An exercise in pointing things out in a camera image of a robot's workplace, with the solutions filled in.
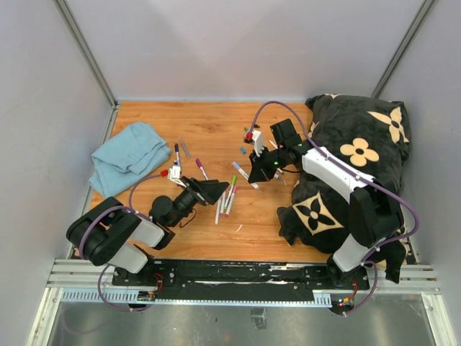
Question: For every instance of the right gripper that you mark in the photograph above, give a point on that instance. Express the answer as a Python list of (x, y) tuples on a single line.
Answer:
[(259, 172)]

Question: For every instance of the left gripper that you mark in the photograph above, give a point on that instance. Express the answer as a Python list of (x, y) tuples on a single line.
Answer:
[(205, 192)]

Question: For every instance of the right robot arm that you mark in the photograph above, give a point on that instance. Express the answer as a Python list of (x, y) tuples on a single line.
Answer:
[(335, 208)]

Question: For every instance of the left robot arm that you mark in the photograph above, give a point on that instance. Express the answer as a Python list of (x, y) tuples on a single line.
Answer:
[(103, 234)]

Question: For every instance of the grey clear pen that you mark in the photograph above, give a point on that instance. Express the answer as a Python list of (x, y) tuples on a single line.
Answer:
[(184, 146)]

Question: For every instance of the pink cap marker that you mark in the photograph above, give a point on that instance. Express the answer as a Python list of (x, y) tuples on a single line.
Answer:
[(223, 203)]

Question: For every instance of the beige cap marker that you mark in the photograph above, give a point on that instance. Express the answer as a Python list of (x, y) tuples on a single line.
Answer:
[(217, 215)]

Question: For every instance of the light green cap marker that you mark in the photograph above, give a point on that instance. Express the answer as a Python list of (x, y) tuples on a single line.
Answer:
[(228, 196)]

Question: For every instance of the purple cap marker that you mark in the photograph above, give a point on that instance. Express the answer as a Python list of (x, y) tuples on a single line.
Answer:
[(202, 169)]

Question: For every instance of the dark blue marker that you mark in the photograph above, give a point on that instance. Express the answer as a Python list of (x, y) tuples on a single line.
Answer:
[(176, 148)]

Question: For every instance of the light blue cloth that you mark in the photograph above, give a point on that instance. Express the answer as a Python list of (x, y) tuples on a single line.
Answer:
[(127, 158)]

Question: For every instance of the black floral pillow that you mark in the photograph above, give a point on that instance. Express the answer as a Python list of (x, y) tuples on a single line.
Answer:
[(370, 135)]

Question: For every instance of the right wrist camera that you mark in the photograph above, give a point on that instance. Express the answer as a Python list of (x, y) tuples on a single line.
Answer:
[(255, 138)]

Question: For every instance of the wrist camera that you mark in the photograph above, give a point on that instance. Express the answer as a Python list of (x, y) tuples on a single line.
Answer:
[(255, 138), (174, 174)]

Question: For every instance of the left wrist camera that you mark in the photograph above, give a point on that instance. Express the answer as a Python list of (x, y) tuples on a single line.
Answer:
[(174, 174)]

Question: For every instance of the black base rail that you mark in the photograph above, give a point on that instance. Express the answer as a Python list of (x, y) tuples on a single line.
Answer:
[(234, 283)]

